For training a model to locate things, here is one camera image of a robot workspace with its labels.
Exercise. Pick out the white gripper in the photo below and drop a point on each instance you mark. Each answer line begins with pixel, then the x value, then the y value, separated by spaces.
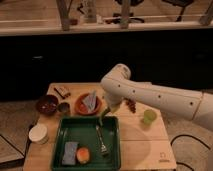
pixel 113 103

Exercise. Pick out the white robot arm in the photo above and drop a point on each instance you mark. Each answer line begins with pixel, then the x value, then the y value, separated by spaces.
pixel 196 106

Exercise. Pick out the green plastic cup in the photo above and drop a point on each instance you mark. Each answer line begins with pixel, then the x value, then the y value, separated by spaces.
pixel 149 116

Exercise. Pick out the small dark metal cup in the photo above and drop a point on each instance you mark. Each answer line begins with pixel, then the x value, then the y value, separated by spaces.
pixel 64 108

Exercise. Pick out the white paper cup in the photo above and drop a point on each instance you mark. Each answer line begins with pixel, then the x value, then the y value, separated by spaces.
pixel 38 134

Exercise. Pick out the grey blue cloth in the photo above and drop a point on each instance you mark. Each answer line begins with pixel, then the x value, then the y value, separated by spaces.
pixel 90 101

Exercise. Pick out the dark red grapes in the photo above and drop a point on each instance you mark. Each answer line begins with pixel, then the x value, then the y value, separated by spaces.
pixel 131 105

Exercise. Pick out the orange bowl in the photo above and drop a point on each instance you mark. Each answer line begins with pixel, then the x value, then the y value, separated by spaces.
pixel 81 109

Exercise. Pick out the metal fork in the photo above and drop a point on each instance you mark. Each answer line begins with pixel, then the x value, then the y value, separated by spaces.
pixel 103 148

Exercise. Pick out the green plastic tray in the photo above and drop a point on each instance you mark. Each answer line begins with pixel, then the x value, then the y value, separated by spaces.
pixel 83 131

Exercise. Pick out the wooden table board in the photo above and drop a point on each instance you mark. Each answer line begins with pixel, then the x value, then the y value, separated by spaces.
pixel 143 148

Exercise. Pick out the orange peach fruit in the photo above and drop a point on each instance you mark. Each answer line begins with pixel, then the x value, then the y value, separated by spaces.
pixel 83 155

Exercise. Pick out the blue grey sponge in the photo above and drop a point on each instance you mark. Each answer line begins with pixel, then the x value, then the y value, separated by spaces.
pixel 69 157

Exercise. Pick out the dark brown bowl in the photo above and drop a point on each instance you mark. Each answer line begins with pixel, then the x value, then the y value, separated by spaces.
pixel 47 104

